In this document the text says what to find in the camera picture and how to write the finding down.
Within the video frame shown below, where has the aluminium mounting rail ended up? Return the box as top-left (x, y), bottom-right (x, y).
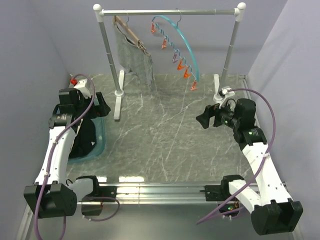
top-left (19, 182), bottom-right (300, 240)

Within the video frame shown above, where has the teal clip hanger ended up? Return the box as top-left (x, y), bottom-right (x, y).
top-left (151, 10), bottom-right (200, 83)

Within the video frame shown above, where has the purple plastic clip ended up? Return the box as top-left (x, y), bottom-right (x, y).
top-left (172, 50), bottom-right (178, 64)

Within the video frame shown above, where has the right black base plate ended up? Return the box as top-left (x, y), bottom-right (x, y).
top-left (199, 185), bottom-right (246, 220)

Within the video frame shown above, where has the salmon clip far left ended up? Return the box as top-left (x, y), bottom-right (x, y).
top-left (151, 21), bottom-right (157, 34)

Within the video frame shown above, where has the black underwear beige waistband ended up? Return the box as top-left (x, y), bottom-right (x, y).
top-left (69, 118), bottom-right (97, 159)

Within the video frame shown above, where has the grey knitted garment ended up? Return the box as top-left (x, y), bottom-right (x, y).
top-left (114, 23), bottom-right (154, 92)

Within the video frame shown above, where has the white and silver clothes rack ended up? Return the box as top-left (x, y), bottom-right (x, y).
top-left (93, 2), bottom-right (247, 121)

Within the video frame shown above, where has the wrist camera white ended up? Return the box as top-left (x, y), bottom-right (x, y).
top-left (218, 86), bottom-right (235, 109)
top-left (70, 78), bottom-right (91, 99)

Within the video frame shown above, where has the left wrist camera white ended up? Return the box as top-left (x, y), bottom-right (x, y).
top-left (70, 78), bottom-right (91, 99)

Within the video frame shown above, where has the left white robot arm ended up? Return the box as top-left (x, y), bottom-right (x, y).
top-left (23, 88), bottom-right (111, 219)

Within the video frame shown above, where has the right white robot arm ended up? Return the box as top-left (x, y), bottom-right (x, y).
top-left (196, 98), bottom-right (303, 236)

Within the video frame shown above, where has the salmon clip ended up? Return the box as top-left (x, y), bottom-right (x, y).
top-left (161, 38), bottom-right (167, 50)
top-left (151, 21), bottom-right (157, 34)

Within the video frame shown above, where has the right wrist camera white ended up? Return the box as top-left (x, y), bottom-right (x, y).
top-left (218, 86), bottom-right (235, 109)

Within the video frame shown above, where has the teal plastic basin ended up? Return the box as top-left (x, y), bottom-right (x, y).
top-left (68, 117), bottom-right (106, 164)

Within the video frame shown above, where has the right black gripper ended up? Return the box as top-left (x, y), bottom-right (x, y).
top-left (196, 97), bottom-right (241, 129)

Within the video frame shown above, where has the wooden clothes hanger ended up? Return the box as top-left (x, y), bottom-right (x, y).
top-left (112, 15), bottom-right (150, 56)

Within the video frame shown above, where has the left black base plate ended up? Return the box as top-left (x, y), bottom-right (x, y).
top-left (81, 186), bottom-right (120, 222)

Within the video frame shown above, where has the orange clip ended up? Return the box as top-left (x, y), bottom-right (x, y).
top-left (177, 58), bottom-right (186, 71)
top-left (183, 66), bottom-right (192, 79)

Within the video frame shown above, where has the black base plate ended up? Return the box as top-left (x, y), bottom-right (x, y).
top-left (81, 186), bottom-right (120, 222)
top-left (199, 185), bottom-right (246, 220)

